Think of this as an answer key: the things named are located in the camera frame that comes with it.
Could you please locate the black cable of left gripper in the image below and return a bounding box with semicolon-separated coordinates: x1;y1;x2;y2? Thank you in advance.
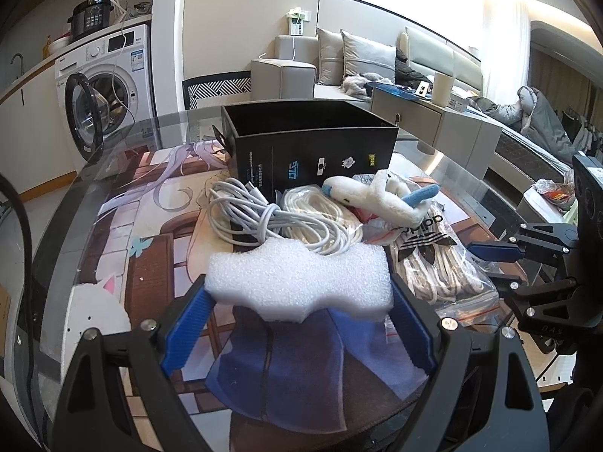
0;173;44;434

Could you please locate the beige throw pillow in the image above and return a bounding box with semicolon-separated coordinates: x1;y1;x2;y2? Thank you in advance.
317;27;343;86

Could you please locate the beige drawer cabinet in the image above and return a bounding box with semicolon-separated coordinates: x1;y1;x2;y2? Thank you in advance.
371;89;502;179

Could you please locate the beige sofa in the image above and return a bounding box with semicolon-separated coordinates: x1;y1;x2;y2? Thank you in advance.
250;29;577;164

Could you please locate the adidas bag of white laces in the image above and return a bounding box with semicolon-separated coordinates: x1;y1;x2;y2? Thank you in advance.
389;203;500;327

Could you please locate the black cardboard box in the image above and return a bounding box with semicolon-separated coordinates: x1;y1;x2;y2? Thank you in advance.
216;100;399;201

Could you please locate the white blue plush toy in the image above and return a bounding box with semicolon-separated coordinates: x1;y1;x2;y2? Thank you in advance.
322;169;439;228

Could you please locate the white foam block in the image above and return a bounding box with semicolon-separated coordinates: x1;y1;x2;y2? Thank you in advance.
204;239;393;322

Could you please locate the white paper cup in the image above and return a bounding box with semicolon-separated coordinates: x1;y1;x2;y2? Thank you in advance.
431;72;454;108

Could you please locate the white cord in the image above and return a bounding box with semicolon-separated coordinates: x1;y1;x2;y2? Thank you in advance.
280;185;365;250

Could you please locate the grey usb cable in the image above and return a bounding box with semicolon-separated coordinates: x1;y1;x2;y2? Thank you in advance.
206;176;364;256

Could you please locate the white front-load washing machine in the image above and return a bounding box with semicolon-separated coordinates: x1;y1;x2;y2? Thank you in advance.
54;23;155;170

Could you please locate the grey jacket on sofa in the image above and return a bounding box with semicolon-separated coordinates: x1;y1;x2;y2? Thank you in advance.
472;86;577;165

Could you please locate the white bowl on counter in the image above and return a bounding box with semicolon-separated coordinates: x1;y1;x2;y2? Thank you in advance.
48;35;70;55

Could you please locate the blue folder on cabinet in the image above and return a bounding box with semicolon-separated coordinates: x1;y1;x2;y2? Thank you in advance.
364;81;421;101

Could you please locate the anime printed desk mat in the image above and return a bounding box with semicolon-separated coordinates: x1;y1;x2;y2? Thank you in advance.
54;138;522;451

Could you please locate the black patterned chair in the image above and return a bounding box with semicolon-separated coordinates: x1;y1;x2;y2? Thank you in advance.
182;70;251;110

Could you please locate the wall socket with chargers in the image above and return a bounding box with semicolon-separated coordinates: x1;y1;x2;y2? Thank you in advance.
285;7;311;37

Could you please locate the black electric pressure cooker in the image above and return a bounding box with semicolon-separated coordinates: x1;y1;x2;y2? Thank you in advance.
67;0;112;41

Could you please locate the grey throw pillow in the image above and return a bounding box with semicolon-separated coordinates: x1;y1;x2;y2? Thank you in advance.
340;30;396;81

